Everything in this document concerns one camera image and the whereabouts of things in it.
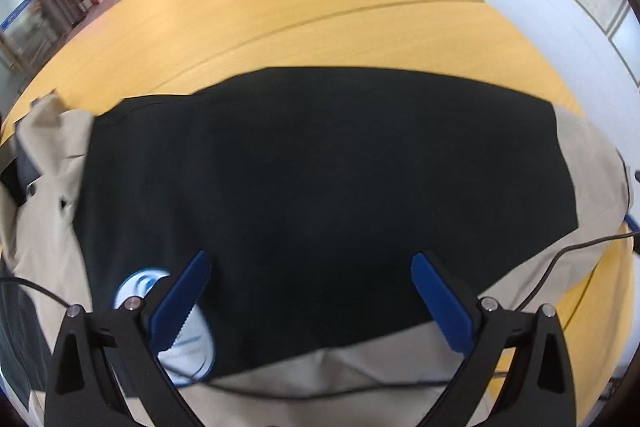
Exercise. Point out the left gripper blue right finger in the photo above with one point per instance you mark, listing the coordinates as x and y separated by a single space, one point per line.
538 389

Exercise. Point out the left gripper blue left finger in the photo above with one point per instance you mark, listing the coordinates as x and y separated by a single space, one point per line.
83 390

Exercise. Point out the beige and black jacket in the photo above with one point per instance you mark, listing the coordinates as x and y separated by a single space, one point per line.
311 189

